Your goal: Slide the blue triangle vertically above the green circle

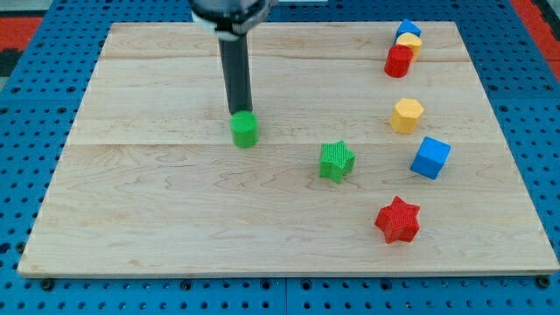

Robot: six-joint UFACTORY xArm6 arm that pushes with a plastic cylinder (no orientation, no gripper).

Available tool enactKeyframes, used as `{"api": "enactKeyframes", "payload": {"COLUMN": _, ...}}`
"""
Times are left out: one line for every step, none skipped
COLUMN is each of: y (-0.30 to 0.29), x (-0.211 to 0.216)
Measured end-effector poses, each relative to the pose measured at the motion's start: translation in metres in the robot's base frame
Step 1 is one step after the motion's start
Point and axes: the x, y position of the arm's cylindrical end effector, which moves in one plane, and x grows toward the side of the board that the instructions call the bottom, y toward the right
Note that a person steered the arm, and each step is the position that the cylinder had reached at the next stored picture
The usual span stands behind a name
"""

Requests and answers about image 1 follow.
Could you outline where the yellow hexagon block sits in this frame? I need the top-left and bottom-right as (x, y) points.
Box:
(389, 98), (424, 135)

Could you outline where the yellow pentagon block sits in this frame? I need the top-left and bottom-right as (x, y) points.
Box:
(395, 32), (423, 62)

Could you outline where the wooden board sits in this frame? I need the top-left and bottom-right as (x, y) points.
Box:
(18, 22), (559, 278)

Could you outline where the red cylinder block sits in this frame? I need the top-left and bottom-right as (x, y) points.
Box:
(384, 45), (414, 78)

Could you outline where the blue triangle block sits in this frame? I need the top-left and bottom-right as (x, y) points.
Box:
(394, 18), (422, 42)

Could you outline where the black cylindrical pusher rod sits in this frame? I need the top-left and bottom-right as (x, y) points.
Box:
(219, 34), (253, 115)

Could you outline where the red star block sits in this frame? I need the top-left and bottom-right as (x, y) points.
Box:
(374, 196), (420, 244)

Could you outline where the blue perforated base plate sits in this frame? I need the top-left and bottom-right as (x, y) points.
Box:
(1, 0), (559, 314)

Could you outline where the green star block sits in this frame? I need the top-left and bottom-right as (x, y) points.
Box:
(318, 141), (356, 184)

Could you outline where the blue cube block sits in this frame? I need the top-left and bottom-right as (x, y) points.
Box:
(410, 136), (452, 179)

